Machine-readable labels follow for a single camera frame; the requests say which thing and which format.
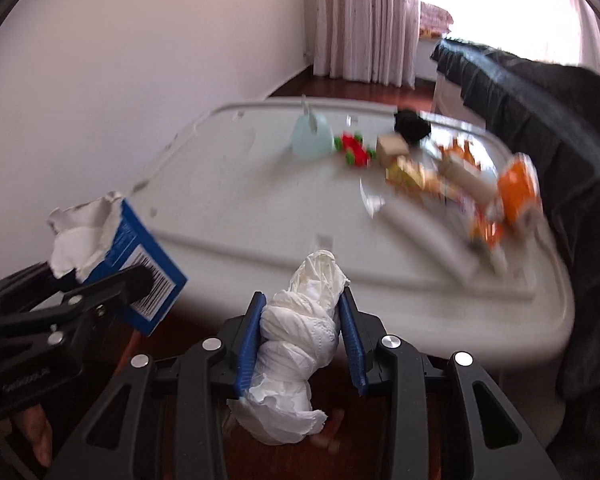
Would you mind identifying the yellow orange snack wrapper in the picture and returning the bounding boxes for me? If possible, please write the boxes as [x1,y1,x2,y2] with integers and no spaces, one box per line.
[385,156,463,205]

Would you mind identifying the pink patterned left curtain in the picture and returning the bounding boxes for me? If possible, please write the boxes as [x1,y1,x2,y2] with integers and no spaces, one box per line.
[313,0,420,88]

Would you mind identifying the blue carton box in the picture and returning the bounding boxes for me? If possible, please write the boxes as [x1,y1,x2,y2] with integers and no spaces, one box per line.
[47,192,187,336]

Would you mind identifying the wooden cube block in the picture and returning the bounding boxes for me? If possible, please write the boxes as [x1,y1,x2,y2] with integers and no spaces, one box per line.
[376,133,410,167]

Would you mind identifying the pink right curtain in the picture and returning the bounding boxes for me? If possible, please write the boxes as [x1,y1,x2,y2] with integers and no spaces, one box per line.
[579,0,600,74]

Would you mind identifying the black sock ball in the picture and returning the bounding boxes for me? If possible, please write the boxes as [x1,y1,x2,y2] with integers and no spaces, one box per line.
[394,108,431,145]

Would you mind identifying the person's left hand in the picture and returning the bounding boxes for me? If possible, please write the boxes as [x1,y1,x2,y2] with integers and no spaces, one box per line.
[0,404,53,468]

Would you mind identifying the folded pink blankets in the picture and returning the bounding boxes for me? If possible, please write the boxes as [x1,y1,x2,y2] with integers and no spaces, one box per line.
[419,1,454,39]

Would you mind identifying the white bed frame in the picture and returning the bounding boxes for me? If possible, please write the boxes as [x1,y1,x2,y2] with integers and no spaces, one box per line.
[432,73,486,129]

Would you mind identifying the orange toy dinosaur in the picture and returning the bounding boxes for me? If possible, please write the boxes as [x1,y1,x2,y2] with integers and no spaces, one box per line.
[437,136,481,170]

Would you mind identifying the white tissue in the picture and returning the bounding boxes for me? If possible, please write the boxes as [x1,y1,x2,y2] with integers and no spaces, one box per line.
[228,249,349,445]

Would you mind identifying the orange white paper cup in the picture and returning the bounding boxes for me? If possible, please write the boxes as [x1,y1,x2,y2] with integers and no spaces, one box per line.
[498,153,543,238]

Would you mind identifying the red green toy car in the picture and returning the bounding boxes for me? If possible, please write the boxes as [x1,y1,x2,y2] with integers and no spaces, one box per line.
[334,131,376,167]

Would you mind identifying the grey plastic storage box lid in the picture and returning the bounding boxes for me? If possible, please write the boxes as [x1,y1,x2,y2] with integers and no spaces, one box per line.
[128,98,574,370]

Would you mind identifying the dark bed cover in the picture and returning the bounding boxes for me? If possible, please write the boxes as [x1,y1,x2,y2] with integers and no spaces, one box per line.
[429,38,600,401]

